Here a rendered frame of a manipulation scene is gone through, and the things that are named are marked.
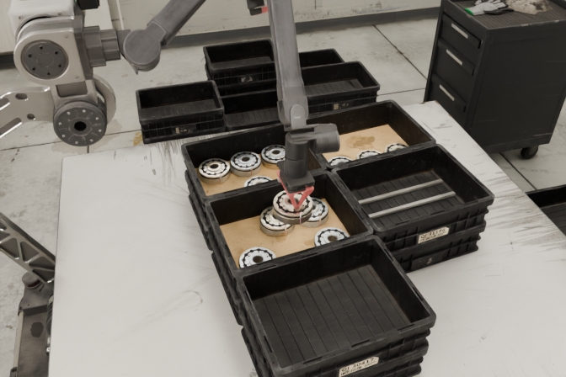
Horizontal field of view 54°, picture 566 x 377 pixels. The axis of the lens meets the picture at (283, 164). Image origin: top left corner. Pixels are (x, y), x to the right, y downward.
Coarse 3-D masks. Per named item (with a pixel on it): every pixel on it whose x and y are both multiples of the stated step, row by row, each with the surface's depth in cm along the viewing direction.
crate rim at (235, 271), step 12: (336, 180) 167; (240, 192) 163; (252, 192) 163; (360, 216) 155; (216, 228) 151; (348, 240) 147; (228, 252) 145; (300, 252) 144; (228, 264) 142; (264, 264) 140
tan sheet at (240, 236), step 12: (336, 216) 169; (228, 228) 165; (240, 228) 165; (252, 228) 165; (300, 228) 165; (312, 228) 165; (228, 240) 161; (240, 240) 161; (252, 240) 161; (264, 240) 161; (276, 240) 161; (288, 240) 161; (300, 240) 161; (312, 240) 161; (240, 252) 157; (276, 252) 157; (288, 252) 157
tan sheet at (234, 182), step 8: (264, 168) 188; (232, 176) 185; (264, 176) 185; (272, 176) 185; (208, 184) 181; (216, 184) 181; (224, 184) 181; (232, 184) 181; (240, 184) 181; (208, 192) 178; (216, 192) 178
